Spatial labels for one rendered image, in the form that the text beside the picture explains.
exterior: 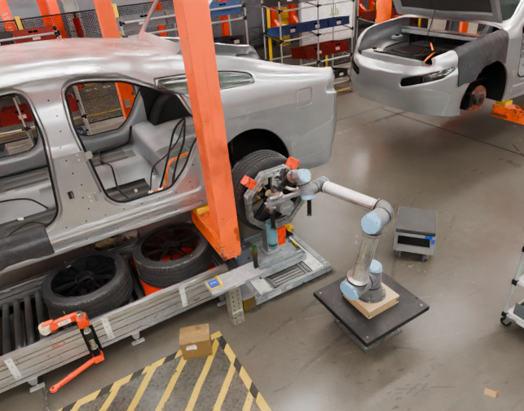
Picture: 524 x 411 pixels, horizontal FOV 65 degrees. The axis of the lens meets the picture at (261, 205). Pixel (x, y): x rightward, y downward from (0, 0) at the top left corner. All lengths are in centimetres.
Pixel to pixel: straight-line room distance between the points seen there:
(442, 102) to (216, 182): 322
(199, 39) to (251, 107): 102
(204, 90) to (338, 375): 214
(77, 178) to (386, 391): 261
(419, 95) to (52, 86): 386
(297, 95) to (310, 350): 210
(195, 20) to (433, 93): 334
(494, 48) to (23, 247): 506
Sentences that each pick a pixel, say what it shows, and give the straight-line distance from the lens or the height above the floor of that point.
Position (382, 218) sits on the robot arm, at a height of 118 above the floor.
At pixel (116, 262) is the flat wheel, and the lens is 360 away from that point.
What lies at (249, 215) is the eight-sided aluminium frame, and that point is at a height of 80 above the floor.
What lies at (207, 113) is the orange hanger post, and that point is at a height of 172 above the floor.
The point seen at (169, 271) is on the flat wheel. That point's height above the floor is 46.
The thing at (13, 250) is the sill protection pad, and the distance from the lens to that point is 342.
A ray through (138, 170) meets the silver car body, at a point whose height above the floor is 88.
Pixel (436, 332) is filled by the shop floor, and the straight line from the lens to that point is 355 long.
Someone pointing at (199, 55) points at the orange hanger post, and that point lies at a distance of 264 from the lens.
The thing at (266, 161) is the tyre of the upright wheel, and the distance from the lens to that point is 325.
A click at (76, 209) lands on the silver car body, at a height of 107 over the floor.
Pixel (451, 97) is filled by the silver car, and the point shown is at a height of 99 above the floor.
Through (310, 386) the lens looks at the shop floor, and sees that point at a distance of 312.
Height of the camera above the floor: 257
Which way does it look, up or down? 31 degrees down
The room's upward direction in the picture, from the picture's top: 5 degrees counter-clockwise
